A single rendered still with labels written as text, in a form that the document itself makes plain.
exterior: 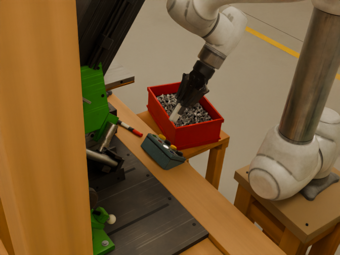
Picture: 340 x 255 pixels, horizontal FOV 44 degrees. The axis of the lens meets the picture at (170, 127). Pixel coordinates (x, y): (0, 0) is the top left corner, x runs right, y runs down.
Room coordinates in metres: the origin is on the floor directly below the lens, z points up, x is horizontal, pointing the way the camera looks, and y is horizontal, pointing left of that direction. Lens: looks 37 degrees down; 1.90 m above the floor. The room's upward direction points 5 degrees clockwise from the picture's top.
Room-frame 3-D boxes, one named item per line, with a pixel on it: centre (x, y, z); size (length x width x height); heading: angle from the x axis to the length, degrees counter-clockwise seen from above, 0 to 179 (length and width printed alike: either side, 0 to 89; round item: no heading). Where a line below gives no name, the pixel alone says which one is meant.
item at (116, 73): (1.24, 0.34, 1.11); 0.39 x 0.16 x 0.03; 129
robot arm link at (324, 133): (1.11, -0.48, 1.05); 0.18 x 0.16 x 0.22; 138
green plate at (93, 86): (1.10, 0.27, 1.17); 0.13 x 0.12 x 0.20; 39
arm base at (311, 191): (1.13, -0.47, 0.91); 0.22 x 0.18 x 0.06; 43
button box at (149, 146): (1.15, 0.02, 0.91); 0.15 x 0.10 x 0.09; 39
